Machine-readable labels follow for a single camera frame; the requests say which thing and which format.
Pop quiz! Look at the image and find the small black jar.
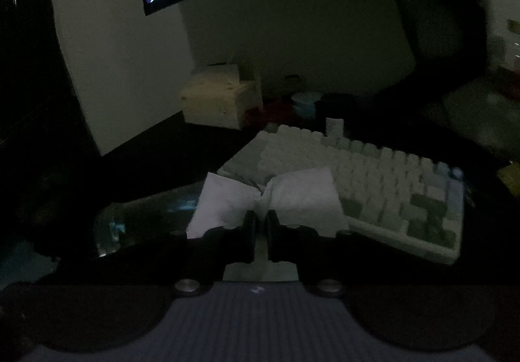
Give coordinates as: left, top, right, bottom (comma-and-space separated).
319, 93, 358, 123

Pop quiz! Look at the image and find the white and green keyboard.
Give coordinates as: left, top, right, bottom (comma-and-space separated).
217, 124, 466, 265

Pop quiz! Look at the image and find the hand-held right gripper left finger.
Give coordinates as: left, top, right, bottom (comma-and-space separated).
164, 210, 258, 298

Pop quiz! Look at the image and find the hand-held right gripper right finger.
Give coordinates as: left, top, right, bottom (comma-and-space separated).
266, 210, 360, 298

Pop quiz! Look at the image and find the white paper tissue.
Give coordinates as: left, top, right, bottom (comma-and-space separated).
186, 167, 350, 281

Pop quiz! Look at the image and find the small blue jar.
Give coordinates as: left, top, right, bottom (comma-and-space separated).
292, 92, 321, 121

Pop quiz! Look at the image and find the black monitor stand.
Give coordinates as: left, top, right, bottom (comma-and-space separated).
378, 0, 488, 103

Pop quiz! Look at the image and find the clear glass jar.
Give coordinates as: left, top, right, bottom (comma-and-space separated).
93, 183, 204, 257

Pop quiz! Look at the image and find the small yellow box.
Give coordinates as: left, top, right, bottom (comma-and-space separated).
498, 162, 520, 196

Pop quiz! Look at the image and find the dark red object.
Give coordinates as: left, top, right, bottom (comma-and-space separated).
248, 100, 293, 123

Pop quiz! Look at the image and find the small white box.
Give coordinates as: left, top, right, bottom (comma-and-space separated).
325, 117, 344, 137

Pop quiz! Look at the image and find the beige tissue box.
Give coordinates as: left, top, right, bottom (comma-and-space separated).
181, 63, 263, 130

